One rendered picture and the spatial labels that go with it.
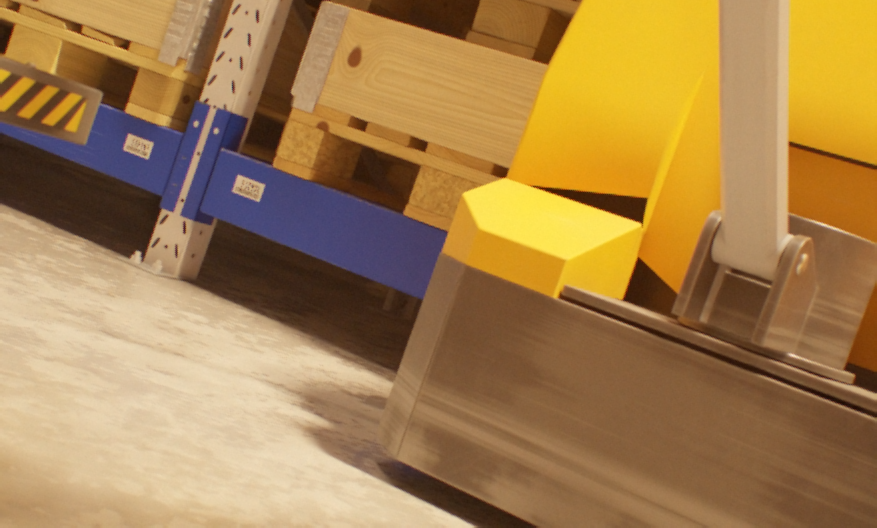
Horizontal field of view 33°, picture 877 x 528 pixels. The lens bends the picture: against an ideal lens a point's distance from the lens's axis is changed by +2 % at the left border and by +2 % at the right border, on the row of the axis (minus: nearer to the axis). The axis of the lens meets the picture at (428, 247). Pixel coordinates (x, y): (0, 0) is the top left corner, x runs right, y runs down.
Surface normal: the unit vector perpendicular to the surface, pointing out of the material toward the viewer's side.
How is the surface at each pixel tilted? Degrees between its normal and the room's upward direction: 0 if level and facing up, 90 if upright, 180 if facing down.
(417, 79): 90
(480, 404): 90
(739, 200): 141
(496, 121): 90
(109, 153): 90
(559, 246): 22
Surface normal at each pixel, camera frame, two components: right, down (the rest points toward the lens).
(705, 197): -0.47, -0.14
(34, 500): 0.33, -0.94
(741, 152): -0.56, 0.65
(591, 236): 0.14, -0.92
